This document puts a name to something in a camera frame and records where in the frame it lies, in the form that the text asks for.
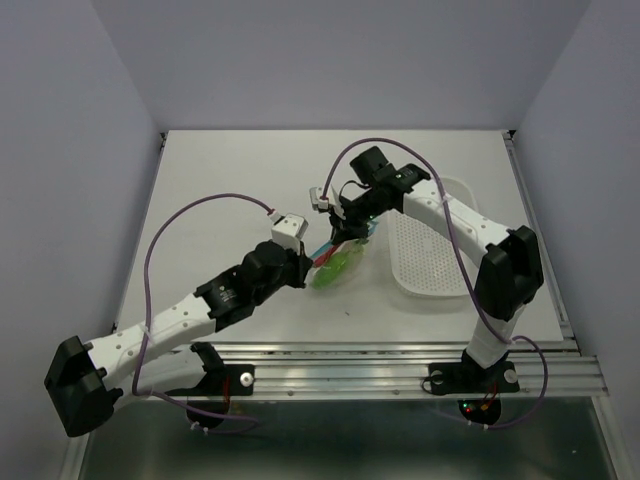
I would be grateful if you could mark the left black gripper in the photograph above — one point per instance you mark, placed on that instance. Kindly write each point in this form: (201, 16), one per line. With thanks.
(300, 264)

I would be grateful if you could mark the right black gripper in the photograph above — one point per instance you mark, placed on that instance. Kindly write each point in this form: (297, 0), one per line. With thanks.
(345, 225)

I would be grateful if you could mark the red toy chili pepper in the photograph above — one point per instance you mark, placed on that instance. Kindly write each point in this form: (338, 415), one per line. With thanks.
(324, 257)

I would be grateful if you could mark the clear zip top bag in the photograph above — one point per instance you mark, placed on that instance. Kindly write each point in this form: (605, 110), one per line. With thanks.
(372, 225)

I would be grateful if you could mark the white toy radish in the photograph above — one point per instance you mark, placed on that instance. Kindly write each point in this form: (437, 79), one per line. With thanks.
(357, 247)

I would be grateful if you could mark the green toy pepper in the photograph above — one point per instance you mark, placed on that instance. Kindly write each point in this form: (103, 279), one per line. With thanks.
(339, 269)

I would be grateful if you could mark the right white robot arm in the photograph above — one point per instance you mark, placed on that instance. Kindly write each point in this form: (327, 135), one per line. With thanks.
(508, 260)

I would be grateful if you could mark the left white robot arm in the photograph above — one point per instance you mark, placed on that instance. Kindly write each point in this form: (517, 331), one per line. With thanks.
(84, 380)

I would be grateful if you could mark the white perforated plastic basket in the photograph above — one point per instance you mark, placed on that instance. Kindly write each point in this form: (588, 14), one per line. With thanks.
(423, 263)

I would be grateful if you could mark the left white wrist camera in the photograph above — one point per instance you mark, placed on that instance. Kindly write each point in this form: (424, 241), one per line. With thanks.
(288, 230)

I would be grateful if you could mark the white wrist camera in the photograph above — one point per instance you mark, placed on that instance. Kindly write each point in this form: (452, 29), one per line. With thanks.
(288, 230)
(328, 202)

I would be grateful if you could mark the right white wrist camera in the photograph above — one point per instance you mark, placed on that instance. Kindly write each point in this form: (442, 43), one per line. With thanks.
(328, 202)

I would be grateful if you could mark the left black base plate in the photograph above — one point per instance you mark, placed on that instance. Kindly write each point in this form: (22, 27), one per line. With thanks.
(237, 380)

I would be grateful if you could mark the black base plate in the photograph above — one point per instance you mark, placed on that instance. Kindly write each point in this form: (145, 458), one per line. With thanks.
(460, 378)
(237, 380)

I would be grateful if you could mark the aluminium frame rail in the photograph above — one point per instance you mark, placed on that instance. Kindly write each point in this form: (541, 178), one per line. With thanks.
(364, 371)

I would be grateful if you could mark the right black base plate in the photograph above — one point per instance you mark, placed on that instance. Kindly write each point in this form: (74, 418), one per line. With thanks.
(460, 378)

